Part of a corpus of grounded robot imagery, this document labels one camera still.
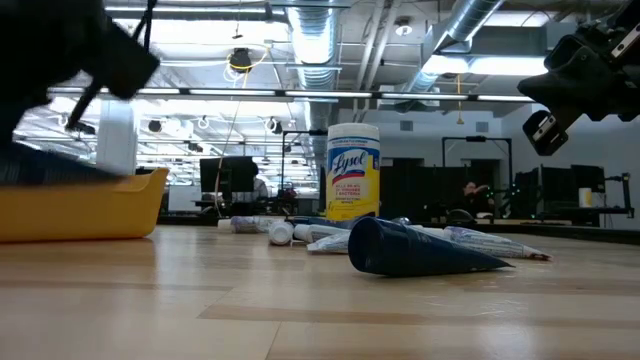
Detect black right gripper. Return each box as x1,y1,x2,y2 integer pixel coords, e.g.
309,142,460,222
517,0,640,122

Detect white building column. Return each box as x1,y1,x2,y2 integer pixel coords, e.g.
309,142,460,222
95,99,139,176

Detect black equipment stand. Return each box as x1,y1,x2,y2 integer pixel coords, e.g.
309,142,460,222
603,172,636,220

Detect yellow plastic tray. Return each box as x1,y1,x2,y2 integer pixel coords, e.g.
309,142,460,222
0,167,170,244

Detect black room partition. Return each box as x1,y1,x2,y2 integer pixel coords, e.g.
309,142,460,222
379,157,511,224

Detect black computer monitor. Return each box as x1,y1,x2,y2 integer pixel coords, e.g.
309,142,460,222
199,155,255,194

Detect black overhead light bar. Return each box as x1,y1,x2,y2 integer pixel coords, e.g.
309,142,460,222
47,83,539,105

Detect yellow Lysol wipes canister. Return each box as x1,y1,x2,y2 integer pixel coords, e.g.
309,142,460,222
325,122,381,222

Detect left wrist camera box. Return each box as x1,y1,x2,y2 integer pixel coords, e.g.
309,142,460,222
97,19,162,101

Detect silver ventilation duct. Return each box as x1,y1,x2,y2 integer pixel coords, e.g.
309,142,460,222
285,0,344,169
399,0,506,101

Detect black metal stand frame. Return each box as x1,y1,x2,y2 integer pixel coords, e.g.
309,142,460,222
441,135,514,201

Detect yellow hanging cord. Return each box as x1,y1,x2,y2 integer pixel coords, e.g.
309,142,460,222
455,73,465,126

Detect black ceiling device yellow cable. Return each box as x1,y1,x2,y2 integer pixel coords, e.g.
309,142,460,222
228,47,254,75

